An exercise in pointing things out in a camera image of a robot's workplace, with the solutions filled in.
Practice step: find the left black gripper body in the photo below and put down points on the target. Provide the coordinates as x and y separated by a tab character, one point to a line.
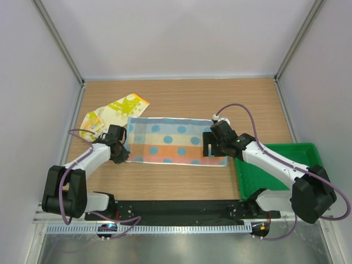
116	158

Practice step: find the perforated metal cable rail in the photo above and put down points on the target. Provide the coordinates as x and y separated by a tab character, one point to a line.
140	229

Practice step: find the blue polka dot towel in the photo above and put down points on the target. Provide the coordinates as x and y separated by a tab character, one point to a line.
169	141

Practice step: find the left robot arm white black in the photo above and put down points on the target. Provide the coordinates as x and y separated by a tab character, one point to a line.
65	192

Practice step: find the aluminium frame post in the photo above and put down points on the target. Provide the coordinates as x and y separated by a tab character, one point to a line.
45	16
299	37

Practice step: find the green plastic tray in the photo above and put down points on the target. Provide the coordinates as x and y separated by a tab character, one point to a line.
264	172

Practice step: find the left aluminium frame post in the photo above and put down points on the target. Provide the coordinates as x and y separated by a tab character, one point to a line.
45	16

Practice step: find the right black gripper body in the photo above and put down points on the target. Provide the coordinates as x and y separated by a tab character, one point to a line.
221	146

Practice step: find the right aluminium frame post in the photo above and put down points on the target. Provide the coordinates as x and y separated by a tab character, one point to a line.
299	37

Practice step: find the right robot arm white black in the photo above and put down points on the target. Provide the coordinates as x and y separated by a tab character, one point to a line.
309	194

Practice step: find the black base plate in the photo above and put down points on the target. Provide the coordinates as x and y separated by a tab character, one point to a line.
187	212

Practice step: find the yellow green printed towel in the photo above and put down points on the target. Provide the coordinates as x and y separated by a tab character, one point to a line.
116	113

